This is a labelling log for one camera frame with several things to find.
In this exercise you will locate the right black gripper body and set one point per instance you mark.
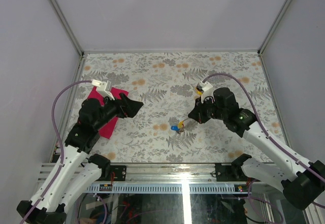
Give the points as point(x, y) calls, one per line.
point(209, 110)

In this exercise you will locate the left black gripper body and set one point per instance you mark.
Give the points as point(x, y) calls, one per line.
point(114, 108)

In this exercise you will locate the blue key tag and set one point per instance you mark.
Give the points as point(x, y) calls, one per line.
point(174, 128)

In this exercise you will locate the metal spiral keyring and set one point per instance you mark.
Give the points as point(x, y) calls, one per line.
point(188, 124)

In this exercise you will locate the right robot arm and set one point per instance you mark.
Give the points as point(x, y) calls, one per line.
point(300, 180)

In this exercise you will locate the pink folded cloth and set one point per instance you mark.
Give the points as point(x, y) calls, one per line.
point(107, 130)

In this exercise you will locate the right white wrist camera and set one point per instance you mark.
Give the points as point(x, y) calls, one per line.
point(205, 91)

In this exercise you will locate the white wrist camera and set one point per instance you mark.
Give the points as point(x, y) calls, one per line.
point(205, 91)
point(103, 88)

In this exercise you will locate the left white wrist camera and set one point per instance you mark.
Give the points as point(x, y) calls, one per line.
point(103, 88)

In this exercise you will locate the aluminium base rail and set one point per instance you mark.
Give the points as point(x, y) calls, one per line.
point(172, 173)

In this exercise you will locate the white slotted cable duct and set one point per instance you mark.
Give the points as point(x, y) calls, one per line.
point(160, 188)

